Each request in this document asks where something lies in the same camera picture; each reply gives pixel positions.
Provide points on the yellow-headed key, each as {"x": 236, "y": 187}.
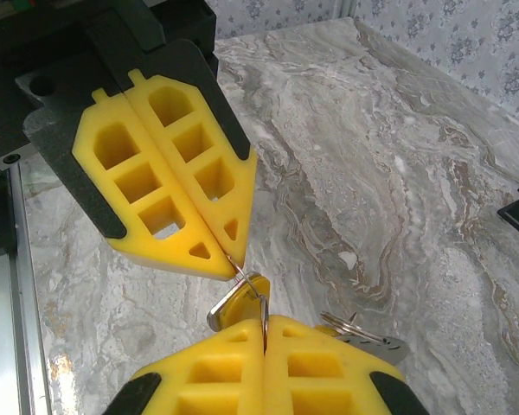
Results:
{"x": 238, "y": 304}

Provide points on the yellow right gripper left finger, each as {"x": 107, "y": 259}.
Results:
{"x": 207, "y": 380}

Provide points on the aluminium frame post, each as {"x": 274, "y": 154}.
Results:
{"x": 345, "y": 8}

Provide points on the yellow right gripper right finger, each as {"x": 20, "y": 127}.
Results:
{"x": 328, "y": 380}

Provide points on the aluminium mounting rail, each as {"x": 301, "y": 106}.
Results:
{"x": 8, "y": 324}

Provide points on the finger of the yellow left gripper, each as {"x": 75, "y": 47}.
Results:
{"x": 86, "y": 173}
{"x": 225, "y": 142}

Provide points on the perforated metal key band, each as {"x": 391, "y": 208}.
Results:
{"x": 380, "y": 348}

